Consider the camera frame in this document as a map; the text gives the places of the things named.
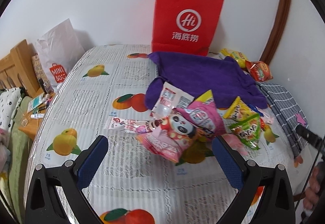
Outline white Miniso plastic bag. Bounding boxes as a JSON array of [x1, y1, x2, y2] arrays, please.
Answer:
[[34, 19, 85, 87]]

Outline wooden bedside table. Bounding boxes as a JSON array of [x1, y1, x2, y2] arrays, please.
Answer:
[[17, 88, 55, 140]]

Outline white dotted pillow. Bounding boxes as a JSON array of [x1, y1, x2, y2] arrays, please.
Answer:
[[0, 87, 23, 138]]

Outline green snack packet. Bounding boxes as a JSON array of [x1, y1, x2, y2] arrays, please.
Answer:
[[229, 113, 261, 150]]

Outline yellow chip bag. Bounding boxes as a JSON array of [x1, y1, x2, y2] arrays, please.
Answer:
[[220, 48, 248, 69]]

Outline purple towel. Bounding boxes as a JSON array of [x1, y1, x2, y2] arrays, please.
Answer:
[[145, 52, 267, 110]]

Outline fruit print tablecloth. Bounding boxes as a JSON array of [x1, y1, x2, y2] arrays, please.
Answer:
[[23, 43, 309, 224]]

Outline wooden bed headboard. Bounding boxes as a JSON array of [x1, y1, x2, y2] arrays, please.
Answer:
[[0, 40, 41, 98]]

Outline brown wooden door frame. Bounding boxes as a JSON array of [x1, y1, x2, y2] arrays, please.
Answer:
[[260, 0, 291, 65]]

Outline white red snack packet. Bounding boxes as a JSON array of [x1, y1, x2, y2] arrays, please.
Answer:
[[150, 82, 194, 119]]

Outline red paper shopping bag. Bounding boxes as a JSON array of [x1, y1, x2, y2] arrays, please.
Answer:
[[152, 0, 224, 56]]

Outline pink panda snack bag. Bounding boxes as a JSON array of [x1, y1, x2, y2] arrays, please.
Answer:
[[136, 110, 198, 163]]

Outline pale pink peach packet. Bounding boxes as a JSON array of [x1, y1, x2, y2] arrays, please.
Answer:
[[222, 134, 248, 156]]

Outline grey checked cloth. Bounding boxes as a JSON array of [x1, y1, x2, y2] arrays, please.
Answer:
[[257, 82, 309, 158]]

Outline green bed cover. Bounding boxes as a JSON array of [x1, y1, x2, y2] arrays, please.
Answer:
[[1, 96, 33, 223]]

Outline pink bear candy stick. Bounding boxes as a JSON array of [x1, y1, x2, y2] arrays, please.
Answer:
[[106, 117, 154, 134]]

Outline right hand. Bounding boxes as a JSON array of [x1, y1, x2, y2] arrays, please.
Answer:
[[303, 164, 320, 210]]

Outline yellow triangular snack packet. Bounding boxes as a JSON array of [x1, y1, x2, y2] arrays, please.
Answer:
[[223, 96, 259, 122]]

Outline red chip bag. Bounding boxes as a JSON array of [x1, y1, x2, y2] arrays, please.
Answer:
[[245, 61, 273, 82]]

